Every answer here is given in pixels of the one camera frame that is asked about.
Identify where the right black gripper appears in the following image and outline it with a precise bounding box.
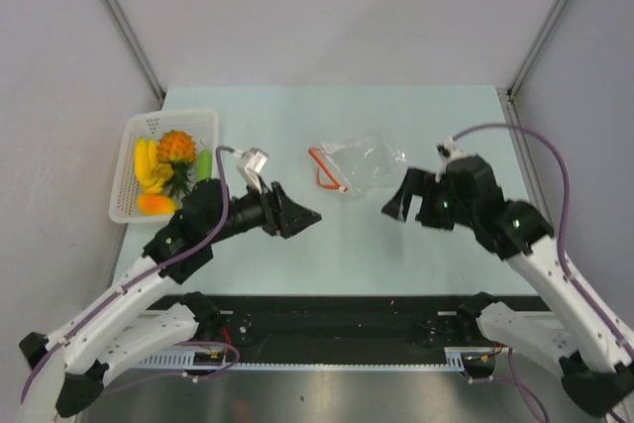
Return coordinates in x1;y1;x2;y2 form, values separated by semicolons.
381;166;477;232

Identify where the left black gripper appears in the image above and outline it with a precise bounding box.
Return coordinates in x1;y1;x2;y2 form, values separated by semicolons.
205;175;320;245

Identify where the clear zip top bag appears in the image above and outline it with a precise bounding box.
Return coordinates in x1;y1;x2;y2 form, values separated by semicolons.
308;130;407;196

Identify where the green fake pepper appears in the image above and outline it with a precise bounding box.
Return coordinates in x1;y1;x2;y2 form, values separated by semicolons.
196;143;213;181

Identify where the orange fake pineapple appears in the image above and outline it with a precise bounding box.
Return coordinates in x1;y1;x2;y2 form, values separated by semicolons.
157;130;196;198

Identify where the orange fake mango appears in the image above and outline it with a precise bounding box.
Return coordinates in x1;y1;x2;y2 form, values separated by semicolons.
136;194;177;216

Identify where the yellow fake banana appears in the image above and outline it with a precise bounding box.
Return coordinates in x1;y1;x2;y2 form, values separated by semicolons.
134;138;173;194

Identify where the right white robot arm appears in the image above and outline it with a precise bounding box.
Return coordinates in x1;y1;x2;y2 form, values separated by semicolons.
381;156;633;418

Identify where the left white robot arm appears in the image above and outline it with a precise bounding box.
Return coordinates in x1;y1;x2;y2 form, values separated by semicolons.
17;178;321;422

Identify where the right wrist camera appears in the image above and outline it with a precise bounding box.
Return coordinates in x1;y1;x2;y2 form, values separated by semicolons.
436;139;504;209

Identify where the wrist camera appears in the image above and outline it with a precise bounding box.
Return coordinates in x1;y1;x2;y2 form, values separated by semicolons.
436;139;504;209
234;148;269;193

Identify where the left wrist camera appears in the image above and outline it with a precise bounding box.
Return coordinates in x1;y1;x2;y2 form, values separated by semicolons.
234;148;269;193

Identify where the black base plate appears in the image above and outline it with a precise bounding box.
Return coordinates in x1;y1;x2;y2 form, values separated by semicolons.
195;295;504;366

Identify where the white slotted cable duct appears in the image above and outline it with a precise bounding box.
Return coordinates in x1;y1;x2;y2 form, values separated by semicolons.
133;347;470;372

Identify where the right aluminium frame post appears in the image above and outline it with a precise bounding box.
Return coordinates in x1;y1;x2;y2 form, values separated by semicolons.
504;0;572;100

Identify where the aluminium frame post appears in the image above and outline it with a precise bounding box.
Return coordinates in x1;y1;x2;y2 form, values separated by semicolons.
100;0;166;105
504;0;572;100

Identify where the left aluminium frame post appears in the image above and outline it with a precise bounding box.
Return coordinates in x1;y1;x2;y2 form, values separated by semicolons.
100;0;166;105

